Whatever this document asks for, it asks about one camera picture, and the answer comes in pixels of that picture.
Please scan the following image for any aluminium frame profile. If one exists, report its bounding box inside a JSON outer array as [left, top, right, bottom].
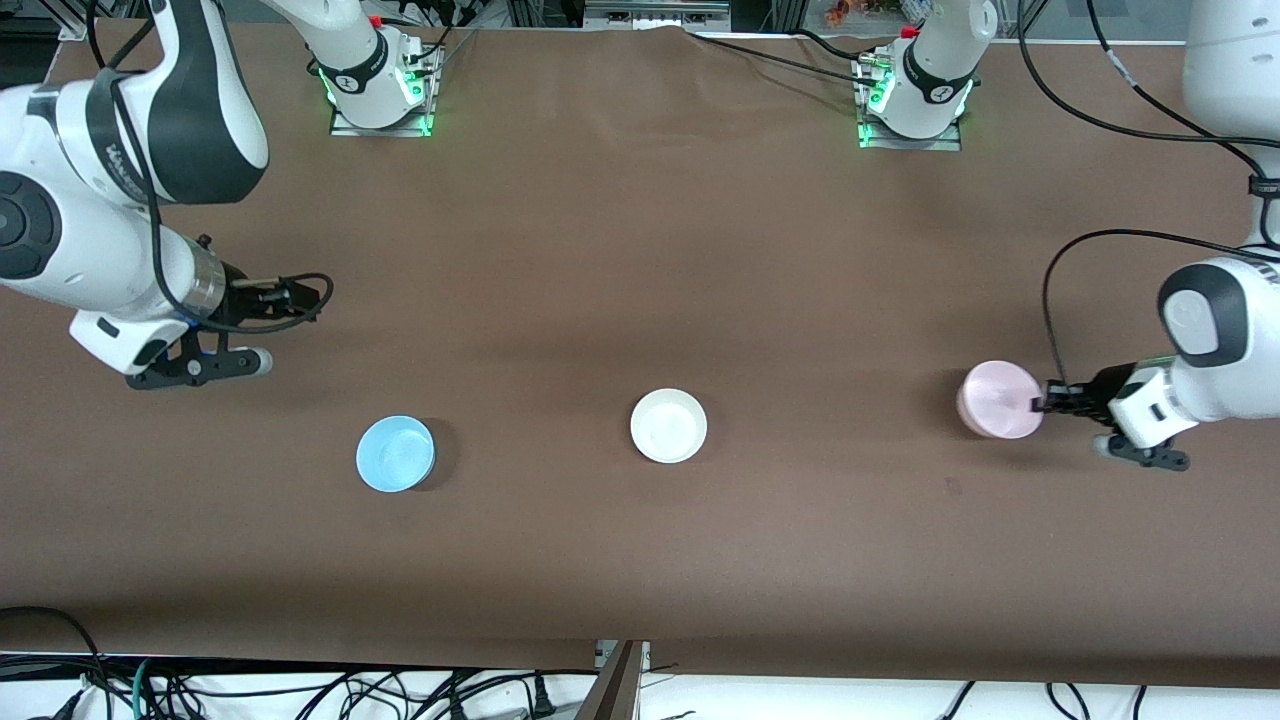
[[55, 0, 101, 41]]

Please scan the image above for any brown table cover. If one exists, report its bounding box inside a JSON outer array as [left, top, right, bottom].
[[0, 20, 1280, 691]]

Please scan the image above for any pink bowl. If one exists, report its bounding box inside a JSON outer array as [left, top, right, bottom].
[[956, 360, 1046, 440]]

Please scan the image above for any white bowl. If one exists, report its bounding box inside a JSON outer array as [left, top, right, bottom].
[[630, 388, 708, 464]]

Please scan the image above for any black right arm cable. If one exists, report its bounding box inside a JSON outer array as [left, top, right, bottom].
[[85, 0, 334, 334]]

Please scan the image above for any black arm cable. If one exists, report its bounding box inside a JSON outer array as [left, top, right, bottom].
[[85, 0, 334, 334], [1018, 0, 1280, 391]]

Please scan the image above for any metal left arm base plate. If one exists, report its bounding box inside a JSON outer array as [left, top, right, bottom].
[[857, 55, 963, 152]]

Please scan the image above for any thick black looped cable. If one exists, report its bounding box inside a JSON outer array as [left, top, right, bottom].
[[0, 605, 109, 720]]

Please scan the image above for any grey metal device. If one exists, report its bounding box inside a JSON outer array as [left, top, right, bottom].
[[583, 0, 733, 31]]

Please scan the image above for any thin black base cable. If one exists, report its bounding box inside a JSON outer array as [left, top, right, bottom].
[[690, 33, 881, 89]]

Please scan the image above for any blue bowl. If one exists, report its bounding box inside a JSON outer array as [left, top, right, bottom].
[[356, 415, 437, 493]]

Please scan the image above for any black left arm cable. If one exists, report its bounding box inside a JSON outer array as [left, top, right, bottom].
[[1018, 0, 1280, 391]]

